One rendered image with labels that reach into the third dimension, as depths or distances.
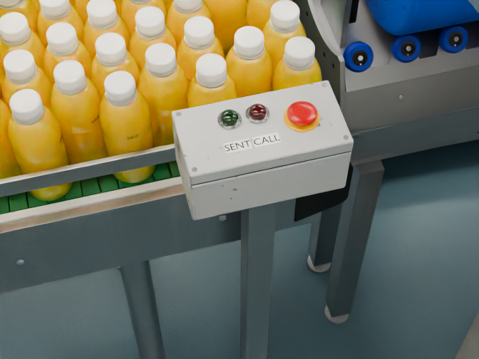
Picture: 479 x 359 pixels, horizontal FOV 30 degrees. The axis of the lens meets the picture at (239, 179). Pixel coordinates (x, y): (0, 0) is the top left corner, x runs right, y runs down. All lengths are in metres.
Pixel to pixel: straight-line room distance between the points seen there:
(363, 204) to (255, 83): 0.56
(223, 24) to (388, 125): 0.32
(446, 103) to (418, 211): 0.92
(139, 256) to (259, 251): 0.20
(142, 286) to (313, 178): 0.47
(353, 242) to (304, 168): 0.76
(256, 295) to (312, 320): 0.76
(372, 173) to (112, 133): 0.60
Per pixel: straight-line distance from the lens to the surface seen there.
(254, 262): 1.31
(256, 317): 1.48
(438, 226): 2.33
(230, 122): 1.06
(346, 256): 1.87
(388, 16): 1.33
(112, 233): 1.31
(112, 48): 1.18
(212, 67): 1.15
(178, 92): 1.19
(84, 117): 1.19
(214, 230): 1.36
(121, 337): 2.15
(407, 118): 1.44
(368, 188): 1.66
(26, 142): 1.16
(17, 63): 1.19
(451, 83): 1.43
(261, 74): 1.20
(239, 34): 1.19
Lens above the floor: 1.95
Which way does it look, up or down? 56 degrees down
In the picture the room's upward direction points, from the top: straight up
